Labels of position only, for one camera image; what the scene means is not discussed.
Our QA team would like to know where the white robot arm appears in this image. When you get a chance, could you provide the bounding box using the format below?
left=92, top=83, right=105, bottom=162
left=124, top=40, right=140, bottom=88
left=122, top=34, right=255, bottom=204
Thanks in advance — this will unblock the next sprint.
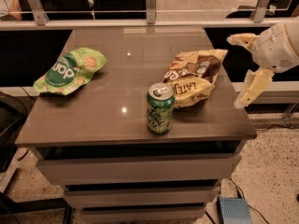
left=226, top=18, right=299, bottom=109

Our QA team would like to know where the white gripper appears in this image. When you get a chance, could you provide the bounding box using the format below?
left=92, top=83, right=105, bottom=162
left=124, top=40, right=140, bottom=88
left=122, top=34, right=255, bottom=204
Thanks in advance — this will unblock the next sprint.
left=226, top=22, right=299, bottom=109

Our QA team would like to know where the green chip bag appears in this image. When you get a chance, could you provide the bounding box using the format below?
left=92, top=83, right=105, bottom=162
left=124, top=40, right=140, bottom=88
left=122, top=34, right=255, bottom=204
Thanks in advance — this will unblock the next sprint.
left=34, top=48, right=107, bottom=95

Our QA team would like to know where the brown yellow chip bag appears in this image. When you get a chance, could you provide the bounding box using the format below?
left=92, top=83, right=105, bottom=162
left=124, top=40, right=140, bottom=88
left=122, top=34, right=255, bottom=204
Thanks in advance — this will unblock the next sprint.
left=163, top=49, right=227, bottom=108

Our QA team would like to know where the blue perforated box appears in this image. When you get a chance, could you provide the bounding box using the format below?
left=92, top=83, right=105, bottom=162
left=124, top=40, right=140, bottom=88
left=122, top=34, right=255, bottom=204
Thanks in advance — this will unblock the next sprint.
left=217, top=197, right=253, bottom=224

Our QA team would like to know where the grey drawer cabinet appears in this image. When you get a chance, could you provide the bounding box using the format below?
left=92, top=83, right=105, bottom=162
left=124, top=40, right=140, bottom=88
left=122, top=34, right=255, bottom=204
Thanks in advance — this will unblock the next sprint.
left=17, top=27, right=256, bottom=224

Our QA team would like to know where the metal railing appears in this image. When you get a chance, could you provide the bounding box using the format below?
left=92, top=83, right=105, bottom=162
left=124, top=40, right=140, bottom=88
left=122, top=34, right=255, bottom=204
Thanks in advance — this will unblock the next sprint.
left=1, top=0, right=298, bottom=29

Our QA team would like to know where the green soda can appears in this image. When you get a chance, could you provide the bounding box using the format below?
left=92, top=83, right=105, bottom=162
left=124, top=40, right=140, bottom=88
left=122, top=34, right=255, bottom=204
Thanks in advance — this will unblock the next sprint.
left=147, top=83, right=175, bottom=134

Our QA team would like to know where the black cable on floor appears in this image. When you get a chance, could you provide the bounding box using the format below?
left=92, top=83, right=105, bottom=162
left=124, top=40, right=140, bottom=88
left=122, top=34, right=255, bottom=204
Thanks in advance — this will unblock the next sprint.
left=228, top=177, right=271, bottom=224

